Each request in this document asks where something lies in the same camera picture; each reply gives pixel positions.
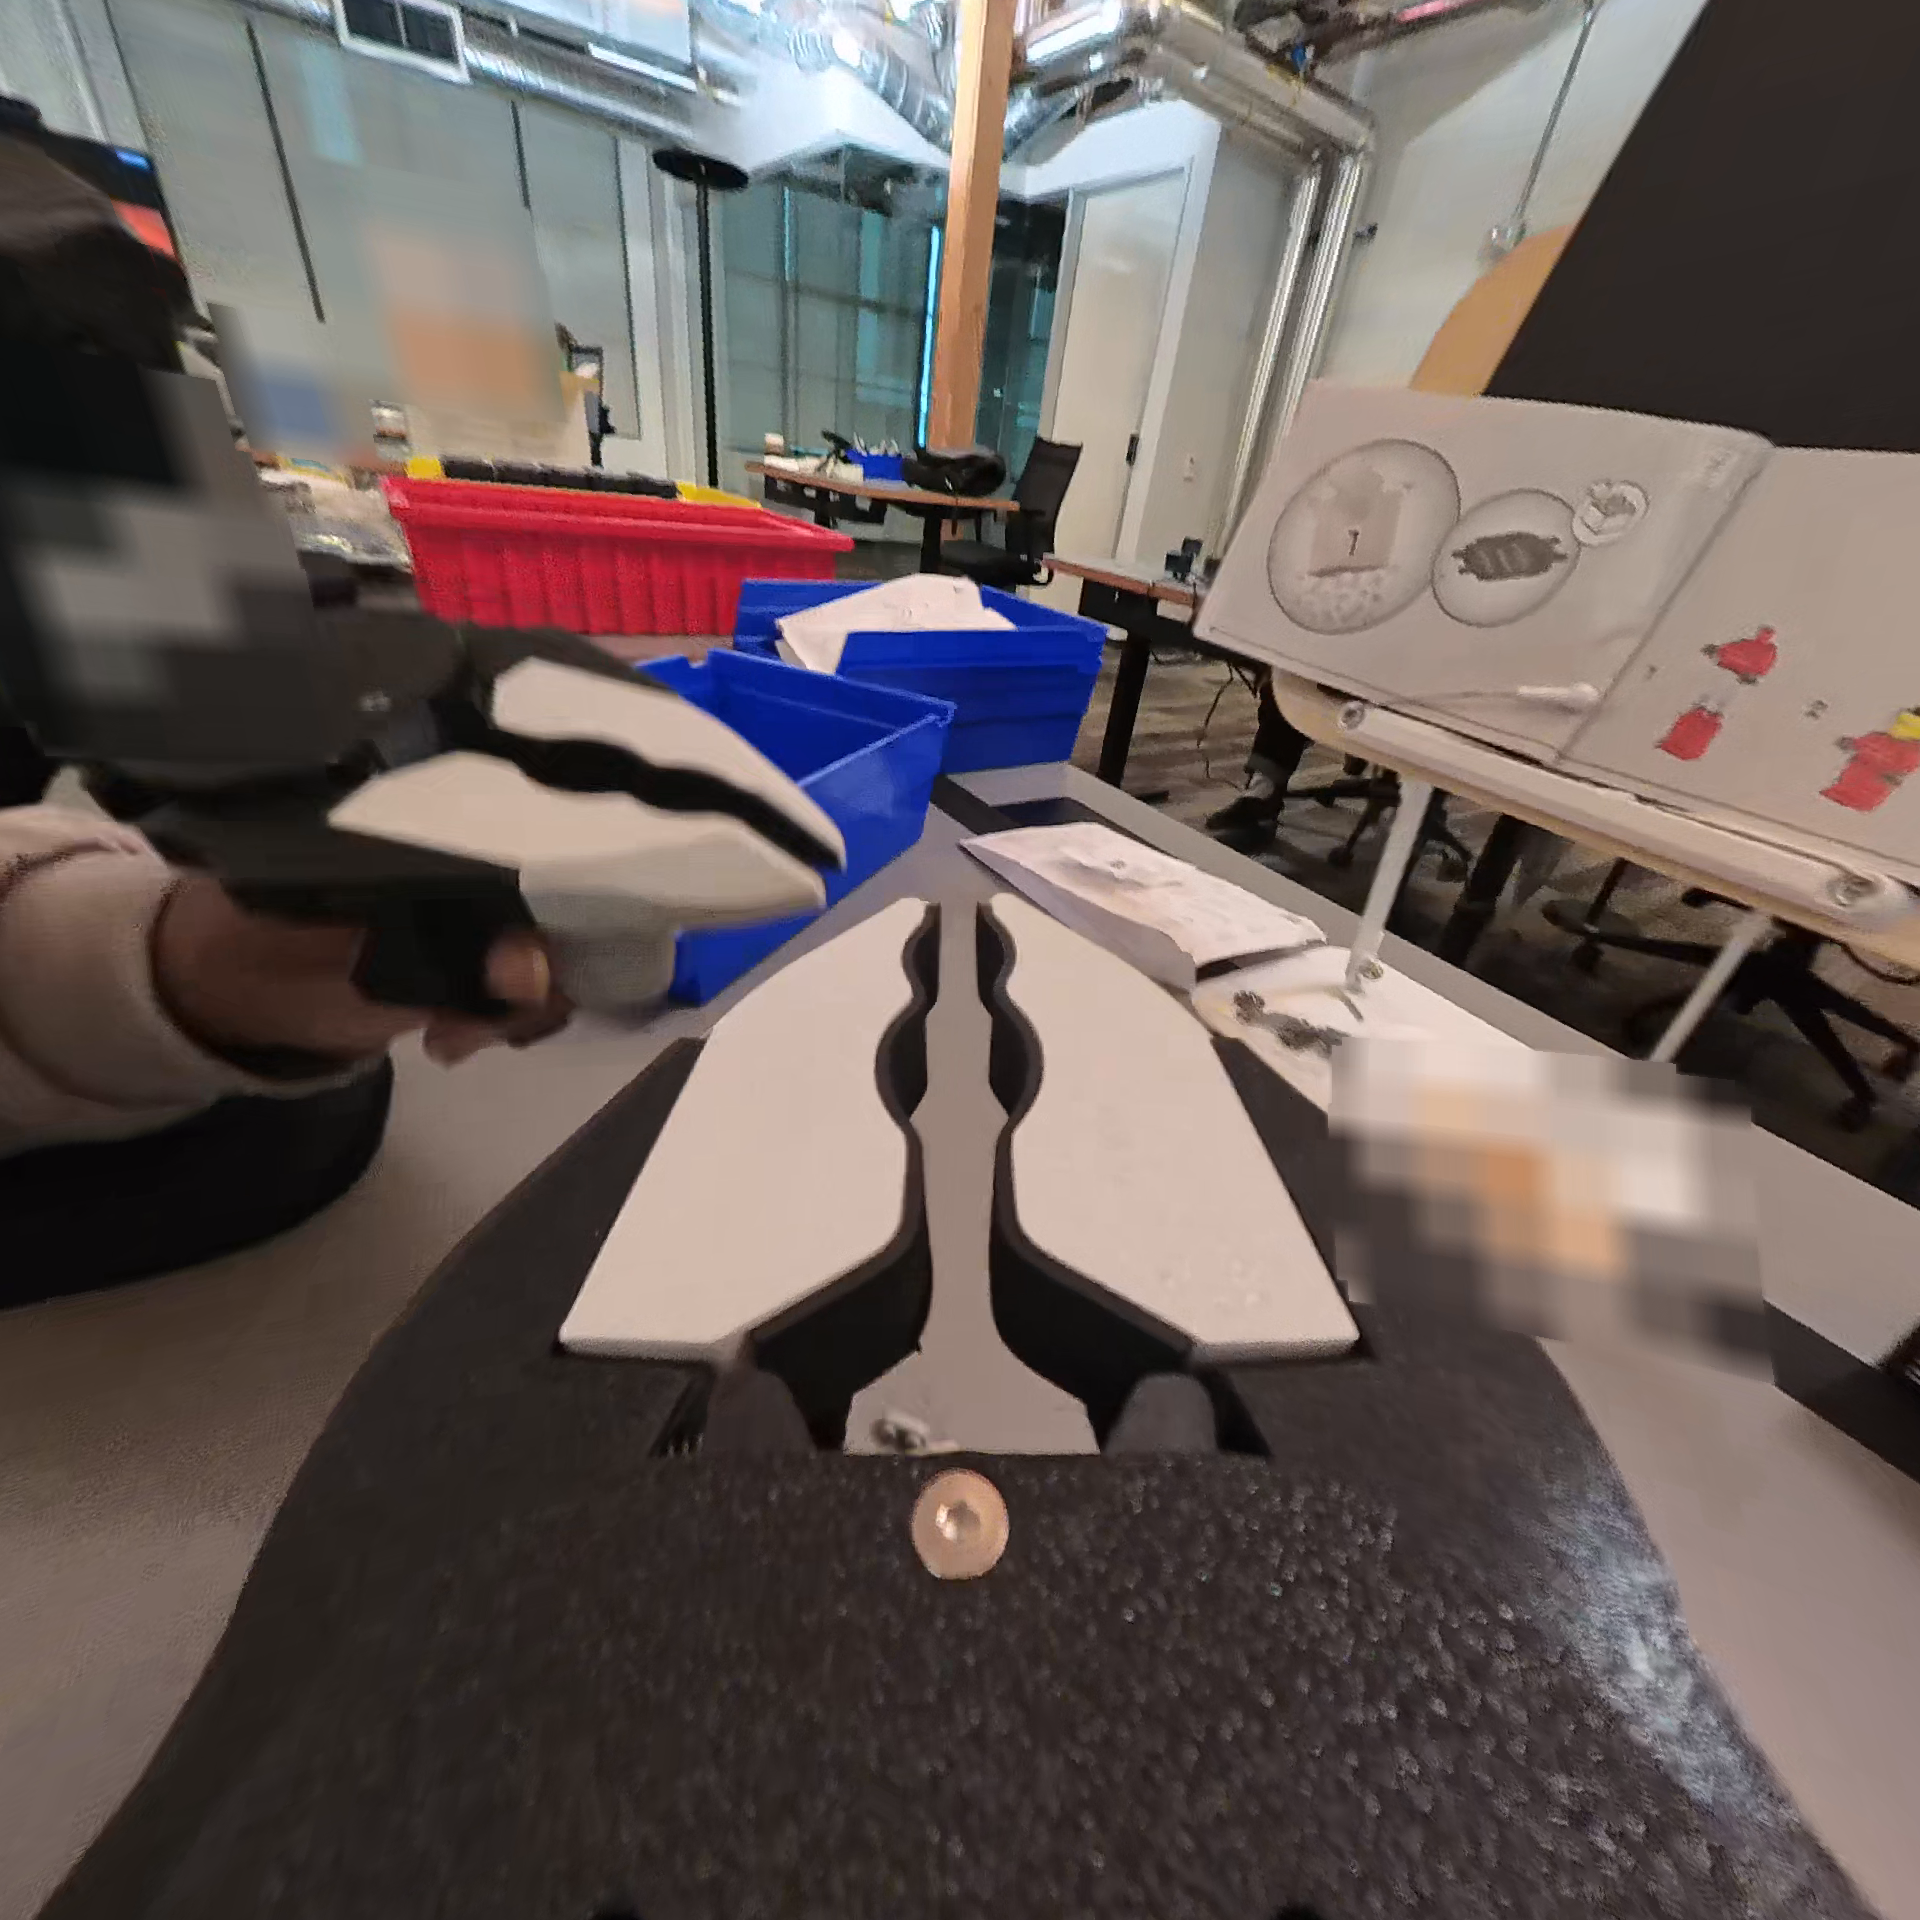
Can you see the grey desk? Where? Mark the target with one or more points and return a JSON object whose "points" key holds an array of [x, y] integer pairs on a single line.
{"points": [[149, 1500]]}

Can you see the black padded armrest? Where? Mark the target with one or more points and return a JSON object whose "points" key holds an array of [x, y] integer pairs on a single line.
{"points": [[149, 1214]]}

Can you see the black office chair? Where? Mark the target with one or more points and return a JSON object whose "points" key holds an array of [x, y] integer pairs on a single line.
{"points": [[1043, 494]]}

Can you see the clear bag of small parts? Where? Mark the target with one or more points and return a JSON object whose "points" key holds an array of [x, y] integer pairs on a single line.
{"points": [[1289, 1026]]}

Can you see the black flat panel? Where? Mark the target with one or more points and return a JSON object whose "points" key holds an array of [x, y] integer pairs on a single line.
{"points": [[1725, 225]]}

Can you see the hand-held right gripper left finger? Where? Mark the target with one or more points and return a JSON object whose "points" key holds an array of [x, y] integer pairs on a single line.
{"points": [[750, 1185]]}

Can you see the wooden pillar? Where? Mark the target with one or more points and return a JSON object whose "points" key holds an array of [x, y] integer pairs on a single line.
{"points": [[971, 225]]}

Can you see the white and wood book stand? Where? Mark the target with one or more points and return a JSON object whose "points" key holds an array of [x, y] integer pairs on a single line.
{"points": [[1651, 819]]}

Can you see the wooden top table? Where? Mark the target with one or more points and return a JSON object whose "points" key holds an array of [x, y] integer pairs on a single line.
{"points": [[1126, 579], [886, 502]]}

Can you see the person's left hand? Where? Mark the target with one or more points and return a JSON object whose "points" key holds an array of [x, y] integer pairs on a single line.
{"points": [[271, 974]]}

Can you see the blue plastic bin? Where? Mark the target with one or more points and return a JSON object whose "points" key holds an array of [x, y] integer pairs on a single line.
{"points": [[991, 690], [840, 750]]}

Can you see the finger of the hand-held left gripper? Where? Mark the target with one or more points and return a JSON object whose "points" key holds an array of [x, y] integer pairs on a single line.
{"points": [[616, 705], [599, 848]]}

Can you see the yellow plastic bin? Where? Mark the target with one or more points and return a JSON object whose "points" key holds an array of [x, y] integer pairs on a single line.
{"points": [[720, 494]]}

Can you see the red plastic bin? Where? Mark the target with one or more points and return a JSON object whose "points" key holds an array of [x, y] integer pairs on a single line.
{"points": [[599, 562]]}

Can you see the white printed paper bag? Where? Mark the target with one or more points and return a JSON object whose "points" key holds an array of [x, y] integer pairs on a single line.
{"points": [[902, 616], [1141, 900]]}

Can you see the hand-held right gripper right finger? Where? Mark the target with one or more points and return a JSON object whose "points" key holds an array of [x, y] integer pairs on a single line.
{"points": [[1155, 1185]]}

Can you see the toy instruction booklet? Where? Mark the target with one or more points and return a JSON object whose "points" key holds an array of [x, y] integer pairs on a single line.
{"points": [[1501, 598]]}

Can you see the silver air duct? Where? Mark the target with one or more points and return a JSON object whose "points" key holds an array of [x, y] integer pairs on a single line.
{"points": [[1243, 89]]}

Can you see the black bag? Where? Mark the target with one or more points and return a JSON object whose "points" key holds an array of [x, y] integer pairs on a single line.
{"points": [[954, 469]]}

